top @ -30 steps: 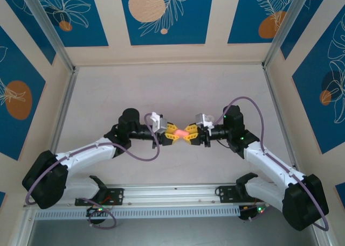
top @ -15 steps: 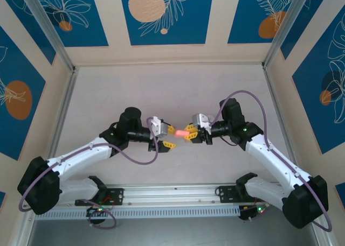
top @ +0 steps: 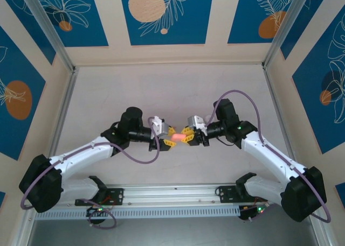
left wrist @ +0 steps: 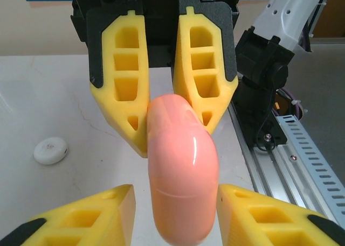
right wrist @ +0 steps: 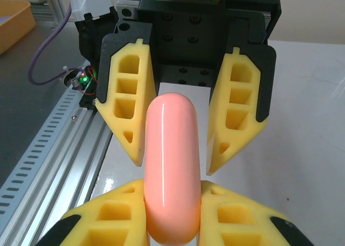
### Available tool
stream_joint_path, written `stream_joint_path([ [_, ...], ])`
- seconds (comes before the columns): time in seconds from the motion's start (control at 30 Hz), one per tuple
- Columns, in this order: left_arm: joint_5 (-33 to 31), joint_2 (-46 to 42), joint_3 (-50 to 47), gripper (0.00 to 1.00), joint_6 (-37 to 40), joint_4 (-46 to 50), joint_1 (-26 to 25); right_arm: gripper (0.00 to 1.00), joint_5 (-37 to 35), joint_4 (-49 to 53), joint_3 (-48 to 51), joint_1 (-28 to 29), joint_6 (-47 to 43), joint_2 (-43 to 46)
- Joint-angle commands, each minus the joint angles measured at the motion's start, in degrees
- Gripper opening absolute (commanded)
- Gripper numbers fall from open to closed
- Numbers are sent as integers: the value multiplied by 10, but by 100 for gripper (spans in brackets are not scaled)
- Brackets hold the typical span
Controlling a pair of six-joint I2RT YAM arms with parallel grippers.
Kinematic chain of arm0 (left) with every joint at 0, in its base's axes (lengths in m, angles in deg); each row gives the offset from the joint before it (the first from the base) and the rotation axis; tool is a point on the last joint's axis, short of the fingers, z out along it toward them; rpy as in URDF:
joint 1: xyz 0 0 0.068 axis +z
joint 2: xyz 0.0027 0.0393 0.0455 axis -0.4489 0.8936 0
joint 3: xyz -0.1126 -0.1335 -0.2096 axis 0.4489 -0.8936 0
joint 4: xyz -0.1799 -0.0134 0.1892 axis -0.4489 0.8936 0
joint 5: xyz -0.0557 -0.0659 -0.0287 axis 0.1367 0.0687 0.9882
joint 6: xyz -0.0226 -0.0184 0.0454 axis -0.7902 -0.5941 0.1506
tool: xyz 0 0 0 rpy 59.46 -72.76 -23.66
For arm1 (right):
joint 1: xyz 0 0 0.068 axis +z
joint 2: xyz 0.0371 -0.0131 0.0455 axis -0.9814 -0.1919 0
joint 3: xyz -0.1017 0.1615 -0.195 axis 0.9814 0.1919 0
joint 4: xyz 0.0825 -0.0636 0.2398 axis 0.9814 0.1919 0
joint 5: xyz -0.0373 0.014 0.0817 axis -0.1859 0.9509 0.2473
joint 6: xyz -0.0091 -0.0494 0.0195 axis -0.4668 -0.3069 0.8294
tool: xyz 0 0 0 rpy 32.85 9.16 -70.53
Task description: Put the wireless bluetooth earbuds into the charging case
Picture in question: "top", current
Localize pink earbud charging case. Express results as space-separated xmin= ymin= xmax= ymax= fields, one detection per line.
xmin=171 ymin=132 xmax=187 ymax=143

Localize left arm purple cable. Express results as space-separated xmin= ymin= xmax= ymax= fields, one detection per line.
xmin=20 ymin=117 xmax=160 ymax=229

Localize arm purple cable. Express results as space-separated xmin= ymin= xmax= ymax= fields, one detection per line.
xmin=20 ymin=117 xmax=160 ymax=229
xmin=206 ymin=89 xmax=332 ymax=223

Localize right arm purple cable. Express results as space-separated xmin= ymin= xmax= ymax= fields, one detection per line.
xmin=206 ymin=89 xmax=332 ymax=223

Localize aluminium mounting rail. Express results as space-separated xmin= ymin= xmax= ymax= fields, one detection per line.
xmin=23 ymin=182 xmax=323 ymax=212

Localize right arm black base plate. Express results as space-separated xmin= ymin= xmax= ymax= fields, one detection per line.
xmin=217 ymin=185 xmax=268 ymax=203

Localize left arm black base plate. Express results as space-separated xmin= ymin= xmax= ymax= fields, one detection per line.
xmin=74 ymin=188 xmax=125 ymax=206

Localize grey slotted cable duct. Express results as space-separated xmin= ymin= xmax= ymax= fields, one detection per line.
xmin=34 ymin=206 xmax=240 ymax=220

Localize blue floral wall poster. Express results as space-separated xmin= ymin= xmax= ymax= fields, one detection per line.
xmin=227 ymin=0 xmax=299 ymax=45
xmin=119 ymin=0 xmax=215 ymax=46
xmin=292 ymin=13 xmax=345 ymax=155
xmin=0 ymin=26 xmax=46 ymax=161
xmin=31 ymin=0 xmax=109 ymax=48

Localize aluminium frame post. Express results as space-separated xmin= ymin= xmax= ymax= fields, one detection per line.
xmin=20 ymin=0 xmax=75 ymax=72
xmin=263 ymin=0 xmax=332 ymax=68

